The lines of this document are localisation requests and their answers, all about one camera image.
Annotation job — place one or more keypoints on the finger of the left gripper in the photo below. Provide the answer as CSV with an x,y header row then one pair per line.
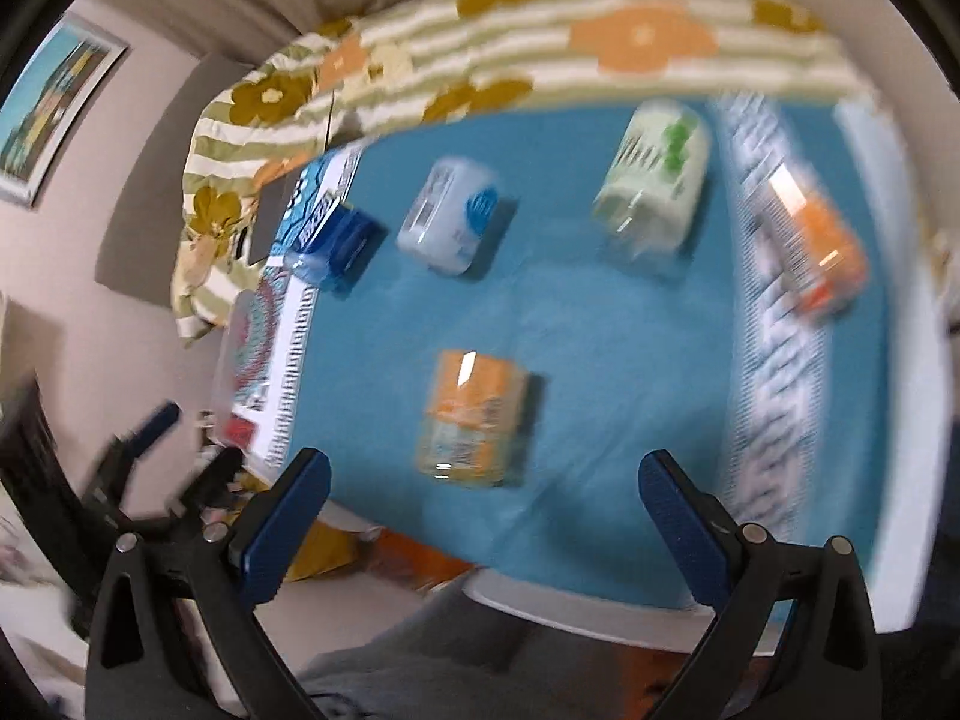
x,y
106,487
208,492

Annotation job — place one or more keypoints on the green white label cup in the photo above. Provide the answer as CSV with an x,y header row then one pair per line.
x,y
650,194

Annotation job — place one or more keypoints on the orange white small cup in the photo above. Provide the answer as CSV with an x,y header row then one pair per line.
x,y
821,257

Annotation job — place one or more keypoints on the white blue label cup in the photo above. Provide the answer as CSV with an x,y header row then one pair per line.
x,y
450,215

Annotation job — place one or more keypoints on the floral striped duvet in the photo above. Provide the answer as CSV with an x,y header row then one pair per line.
x,y
276,112

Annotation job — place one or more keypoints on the blue label plastic cup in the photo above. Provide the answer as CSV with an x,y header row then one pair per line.
x,y
333,248

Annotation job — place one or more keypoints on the teal patterned tablecloth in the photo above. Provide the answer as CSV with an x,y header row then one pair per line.
x,y
811,429

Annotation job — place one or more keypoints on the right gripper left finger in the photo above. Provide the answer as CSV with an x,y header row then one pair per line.
x,y
161,602

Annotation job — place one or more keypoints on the framed wall picture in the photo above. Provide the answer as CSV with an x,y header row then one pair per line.
x,y
58,82

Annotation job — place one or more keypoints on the orange label clear cup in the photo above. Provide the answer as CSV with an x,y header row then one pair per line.
x,y
473,415

